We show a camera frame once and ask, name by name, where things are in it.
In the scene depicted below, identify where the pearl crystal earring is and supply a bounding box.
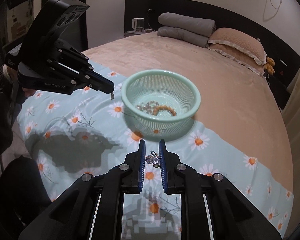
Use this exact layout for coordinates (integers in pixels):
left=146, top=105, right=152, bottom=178
left=145, top=151, right=160, bottom=168

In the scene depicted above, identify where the mint green plastic basket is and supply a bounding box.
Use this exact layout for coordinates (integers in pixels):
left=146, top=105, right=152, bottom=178
left=121, top=69, right=201, bottom=140

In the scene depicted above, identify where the daisy print blue cloth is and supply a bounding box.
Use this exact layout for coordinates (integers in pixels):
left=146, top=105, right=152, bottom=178
left=17, top=65, right=293, bottom=239

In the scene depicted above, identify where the white bedside appliance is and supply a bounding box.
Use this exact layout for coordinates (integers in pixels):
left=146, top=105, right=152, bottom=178
left=124, top=18, right=153, bottom=37

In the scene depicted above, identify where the pink beige bedspread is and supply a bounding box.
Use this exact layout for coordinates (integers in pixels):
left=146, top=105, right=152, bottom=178
left=84, top=33, right=293, bottom=190

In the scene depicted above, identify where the lower grey folded blanket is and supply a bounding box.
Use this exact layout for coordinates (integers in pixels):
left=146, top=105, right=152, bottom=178
left=157, top=26, right=209, bottom=48

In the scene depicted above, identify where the grey folded blanket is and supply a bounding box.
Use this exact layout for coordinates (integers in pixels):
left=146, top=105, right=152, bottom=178
left=157, top=26, right=209, bottom=48
left=158, top=12, right=216, bottom=37

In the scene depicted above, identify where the lower beige ruffled pillow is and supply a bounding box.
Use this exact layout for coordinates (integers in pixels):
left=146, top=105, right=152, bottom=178
left=209, top=44, right=264, bottom=76

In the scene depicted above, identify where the upper grey folded blanket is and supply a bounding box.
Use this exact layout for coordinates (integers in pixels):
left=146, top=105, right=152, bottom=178
left=158, top=12, right=216, bottom=37

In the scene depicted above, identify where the brown teddy bear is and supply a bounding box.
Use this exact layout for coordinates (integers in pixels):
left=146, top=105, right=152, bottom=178
left=264, top=56, right=275, bottom=76

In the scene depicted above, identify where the black headboard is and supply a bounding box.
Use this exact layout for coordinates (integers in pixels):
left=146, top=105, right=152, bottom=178
left=124, top=0, right=300, bottom=111

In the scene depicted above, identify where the orange bead bracelet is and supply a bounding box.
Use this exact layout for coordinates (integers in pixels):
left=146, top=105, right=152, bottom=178
left=152, top=104, right=178, bottom=117

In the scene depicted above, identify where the grey bead bracelet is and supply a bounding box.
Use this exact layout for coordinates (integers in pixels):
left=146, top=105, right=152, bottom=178
left=135, top=100, right=159, bottom=114

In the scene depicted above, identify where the black camera box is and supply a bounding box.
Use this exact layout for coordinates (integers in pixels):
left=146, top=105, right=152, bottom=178
left=23, top=0, right=89, bottom=47

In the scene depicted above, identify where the white wall cable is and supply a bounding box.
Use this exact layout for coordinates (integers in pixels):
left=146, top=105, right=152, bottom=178
left=262, top=0, right=284, bottom=22

